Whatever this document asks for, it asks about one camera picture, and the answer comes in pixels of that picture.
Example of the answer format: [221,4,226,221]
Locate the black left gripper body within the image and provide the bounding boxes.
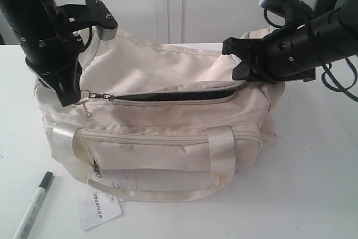
[1,0,85,80]

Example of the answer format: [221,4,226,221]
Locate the cream fabric duffel bag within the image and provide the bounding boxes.
[34,30,285,202]

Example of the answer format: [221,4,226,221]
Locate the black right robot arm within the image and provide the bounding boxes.
[34,0,357,113]

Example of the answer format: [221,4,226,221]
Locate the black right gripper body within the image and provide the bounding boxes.
[253,27,316,82]

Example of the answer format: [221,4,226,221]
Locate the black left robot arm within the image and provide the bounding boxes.
[1,0,84,89]

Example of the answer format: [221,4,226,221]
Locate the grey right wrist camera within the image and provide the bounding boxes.
[258,0,313,29]

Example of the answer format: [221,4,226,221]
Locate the white marker black cap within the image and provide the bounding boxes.
[13,171,53,239]

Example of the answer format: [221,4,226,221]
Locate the white paper hang tag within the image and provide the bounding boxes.
[77,189,122,231]

